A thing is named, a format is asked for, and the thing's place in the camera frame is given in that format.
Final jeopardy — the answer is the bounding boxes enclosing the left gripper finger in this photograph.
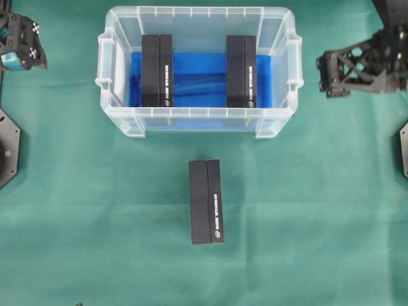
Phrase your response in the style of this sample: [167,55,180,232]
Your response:
[1,52,27,71]

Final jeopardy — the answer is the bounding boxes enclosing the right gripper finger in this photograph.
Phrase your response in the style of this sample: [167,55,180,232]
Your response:
[326,88,351,98]

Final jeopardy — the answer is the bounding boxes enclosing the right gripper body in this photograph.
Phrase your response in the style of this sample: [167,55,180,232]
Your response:
[316,24,407,94]

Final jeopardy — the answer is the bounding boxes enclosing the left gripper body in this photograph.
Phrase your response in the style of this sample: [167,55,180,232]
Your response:
[1,11,48,70]

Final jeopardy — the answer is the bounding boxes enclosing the black box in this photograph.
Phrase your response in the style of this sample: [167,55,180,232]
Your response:
[226,35,257,108]
[189,159,224,245]
[142,34,174,108]

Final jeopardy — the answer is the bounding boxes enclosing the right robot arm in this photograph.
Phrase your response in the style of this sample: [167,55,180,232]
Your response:
[316,1,407,98]

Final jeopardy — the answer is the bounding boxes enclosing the clear plastic storage case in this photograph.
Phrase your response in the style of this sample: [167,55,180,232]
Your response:
[96,6,303,138]

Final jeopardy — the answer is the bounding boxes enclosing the blue foam liner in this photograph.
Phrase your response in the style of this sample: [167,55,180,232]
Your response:
[128,51,275,109]

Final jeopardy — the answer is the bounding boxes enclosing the green table cloth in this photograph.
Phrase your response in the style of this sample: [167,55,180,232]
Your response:
[1,1,407,305]

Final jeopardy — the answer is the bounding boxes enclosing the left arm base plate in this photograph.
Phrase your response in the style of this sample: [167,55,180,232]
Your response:
[0,110,20,188]

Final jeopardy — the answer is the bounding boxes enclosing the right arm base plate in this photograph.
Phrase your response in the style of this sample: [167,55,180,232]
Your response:
[400,123,408,178]

